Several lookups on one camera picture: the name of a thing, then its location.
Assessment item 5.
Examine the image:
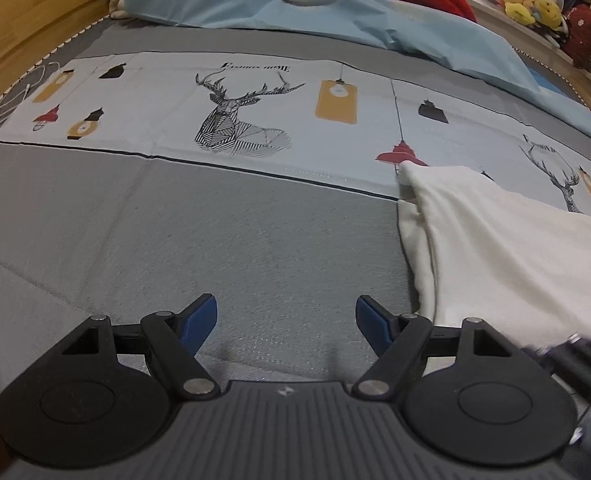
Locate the dark red cushion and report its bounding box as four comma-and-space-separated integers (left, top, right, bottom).
559, 4, 591, 74

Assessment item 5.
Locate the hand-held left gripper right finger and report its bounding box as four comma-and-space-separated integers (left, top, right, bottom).
351, 295, 529, 402

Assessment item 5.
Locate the pile of plush toys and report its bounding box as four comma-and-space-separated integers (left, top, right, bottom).
488, 0, 567, 36

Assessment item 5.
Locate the white t-shirt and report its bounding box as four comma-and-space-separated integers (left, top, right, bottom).
394, 162, 591, 356

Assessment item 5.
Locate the white cable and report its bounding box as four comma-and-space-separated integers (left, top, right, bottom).
0, 61, 62, 143

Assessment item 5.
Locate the grey printed bed sheet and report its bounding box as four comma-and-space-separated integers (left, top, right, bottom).
0, 16, 591, 401

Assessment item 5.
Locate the light blue quilt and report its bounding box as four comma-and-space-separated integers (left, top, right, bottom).
122, 0, 591, 139

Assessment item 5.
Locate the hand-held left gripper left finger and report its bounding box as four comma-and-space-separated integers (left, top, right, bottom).
50, 294, 221, 402

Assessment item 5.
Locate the wooden headboard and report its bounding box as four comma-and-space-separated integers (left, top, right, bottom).
0, 0, 112, 113

